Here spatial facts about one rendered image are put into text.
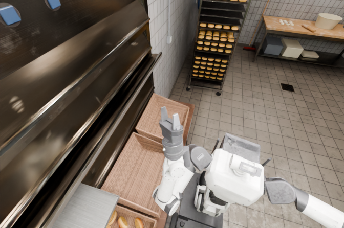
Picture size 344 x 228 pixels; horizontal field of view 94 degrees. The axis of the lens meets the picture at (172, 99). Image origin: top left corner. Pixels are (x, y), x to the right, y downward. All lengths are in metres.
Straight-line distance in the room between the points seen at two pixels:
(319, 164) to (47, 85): 3.22
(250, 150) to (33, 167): 1.04
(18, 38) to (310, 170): 3.18
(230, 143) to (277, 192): 0.29
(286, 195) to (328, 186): 2.13
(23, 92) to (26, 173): 0.34
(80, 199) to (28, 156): 0.40
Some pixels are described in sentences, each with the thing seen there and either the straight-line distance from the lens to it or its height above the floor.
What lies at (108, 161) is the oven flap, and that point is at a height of 0.97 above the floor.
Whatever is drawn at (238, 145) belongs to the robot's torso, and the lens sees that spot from 1.01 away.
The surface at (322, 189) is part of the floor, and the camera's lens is 3.04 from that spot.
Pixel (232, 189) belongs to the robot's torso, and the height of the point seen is 1.36.
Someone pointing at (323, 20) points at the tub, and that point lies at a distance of 4.98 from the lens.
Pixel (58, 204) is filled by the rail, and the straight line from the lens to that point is 0.92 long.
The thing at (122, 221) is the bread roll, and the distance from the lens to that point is 1.62.
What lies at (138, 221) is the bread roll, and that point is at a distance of 1.59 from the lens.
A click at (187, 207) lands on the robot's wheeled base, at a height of 0.17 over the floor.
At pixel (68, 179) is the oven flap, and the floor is 1.40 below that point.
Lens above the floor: 2.22
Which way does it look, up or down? 45 degrees down
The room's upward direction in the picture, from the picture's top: 2 degrees clockwise
